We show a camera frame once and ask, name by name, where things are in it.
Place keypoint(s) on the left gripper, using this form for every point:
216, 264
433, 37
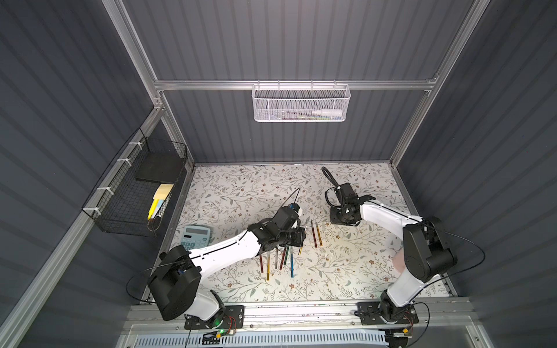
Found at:
294, 237

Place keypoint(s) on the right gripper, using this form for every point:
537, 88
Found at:
341, 213

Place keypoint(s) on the black notebook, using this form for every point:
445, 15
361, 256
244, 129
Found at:
160, 168

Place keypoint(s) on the yellow sticky notes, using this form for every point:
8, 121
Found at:
158, 200

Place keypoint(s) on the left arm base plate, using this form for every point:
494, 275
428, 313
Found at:
228, 317

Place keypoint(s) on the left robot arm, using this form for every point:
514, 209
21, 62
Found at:
176, 285

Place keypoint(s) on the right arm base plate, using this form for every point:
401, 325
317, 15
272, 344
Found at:
376, 312

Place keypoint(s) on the white wire mesh basket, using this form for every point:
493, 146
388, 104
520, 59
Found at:
293, 103

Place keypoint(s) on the white marker in basket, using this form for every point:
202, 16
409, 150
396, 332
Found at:
328, 113

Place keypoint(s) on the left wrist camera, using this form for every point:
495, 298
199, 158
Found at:
295, 207

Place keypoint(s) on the green carving knife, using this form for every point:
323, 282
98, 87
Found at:
285, 256

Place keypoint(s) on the blue carving knife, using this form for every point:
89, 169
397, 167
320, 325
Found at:
292, 264

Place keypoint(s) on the black wire mesh basket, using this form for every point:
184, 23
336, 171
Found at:
120, 203

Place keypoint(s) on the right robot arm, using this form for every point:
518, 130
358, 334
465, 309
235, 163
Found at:
426, 250

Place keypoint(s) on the light blue calculator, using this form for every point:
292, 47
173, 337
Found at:
195, 237

